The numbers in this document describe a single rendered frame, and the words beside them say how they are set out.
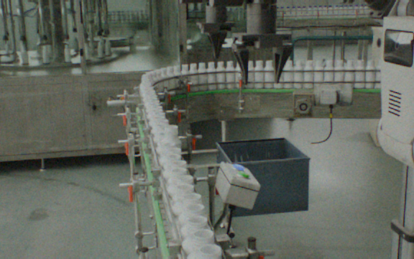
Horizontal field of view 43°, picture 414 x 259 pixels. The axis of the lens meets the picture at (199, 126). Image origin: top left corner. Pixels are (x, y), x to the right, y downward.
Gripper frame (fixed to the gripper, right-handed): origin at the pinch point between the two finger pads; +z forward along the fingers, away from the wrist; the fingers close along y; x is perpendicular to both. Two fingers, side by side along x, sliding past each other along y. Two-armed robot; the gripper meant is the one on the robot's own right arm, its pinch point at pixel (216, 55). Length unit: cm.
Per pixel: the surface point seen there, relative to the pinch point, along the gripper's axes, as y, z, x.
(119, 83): 22, 61, -340
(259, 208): -24, 64, -39
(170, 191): 17.0, 28.2, 29.2
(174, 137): 12.5, 22.9, 0.3
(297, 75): -82, 31, -159
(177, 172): 14.8, 24.8, 26.1
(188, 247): 17, 28, 59
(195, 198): 14, 24, 47
